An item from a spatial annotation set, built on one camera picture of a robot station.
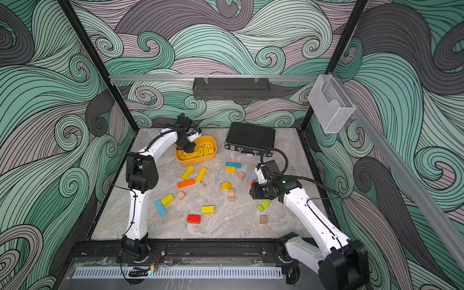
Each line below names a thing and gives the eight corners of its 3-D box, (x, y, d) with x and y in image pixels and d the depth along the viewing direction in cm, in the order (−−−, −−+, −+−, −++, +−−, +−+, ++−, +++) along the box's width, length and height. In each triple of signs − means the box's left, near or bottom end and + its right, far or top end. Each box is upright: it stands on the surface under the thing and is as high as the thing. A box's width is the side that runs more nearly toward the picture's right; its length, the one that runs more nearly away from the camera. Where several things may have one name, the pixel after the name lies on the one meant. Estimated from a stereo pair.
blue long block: (161, 217, 85) (160, 216, 83) (155, 204, 89) (153, 202, 88) (167, 213, 86) (166, 212, 85) (160, 200, 90) (159, 198, 89)
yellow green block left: (161, 203, 89) (160, 201, 87) (172, 195, 92) (170, 192, 90) (165, 208, 88) (163, 206, 86) (175, 199, 91) (174, 197, 89)
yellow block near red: (201, 214, 86) (201, 211, 84) (202, 208, 88) (201, 205, 86) (214, 214, 86) (213, 211, 84) (214, 208, 88) (214, 205, 86)
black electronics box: (224, 150, 111) (223, 144, 106) (233, 124, 127) (233, 118, 122) (271, 160, 106) (273, 154, 101) (275, 132, 122) (277, 125, 117)
